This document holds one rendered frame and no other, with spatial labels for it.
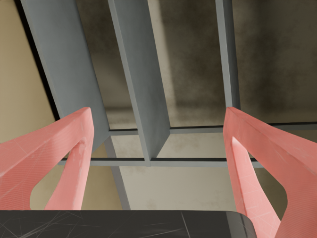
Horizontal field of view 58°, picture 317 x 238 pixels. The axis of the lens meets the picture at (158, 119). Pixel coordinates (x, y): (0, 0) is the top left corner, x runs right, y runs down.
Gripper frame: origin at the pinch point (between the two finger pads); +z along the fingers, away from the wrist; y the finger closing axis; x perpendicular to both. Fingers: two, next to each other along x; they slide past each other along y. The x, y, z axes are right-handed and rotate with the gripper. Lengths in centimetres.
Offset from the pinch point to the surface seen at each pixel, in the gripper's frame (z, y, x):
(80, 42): 184, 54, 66
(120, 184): 174, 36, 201
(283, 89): 158, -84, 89
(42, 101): 149, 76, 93
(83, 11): 210, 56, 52
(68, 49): 168, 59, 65
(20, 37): 160, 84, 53
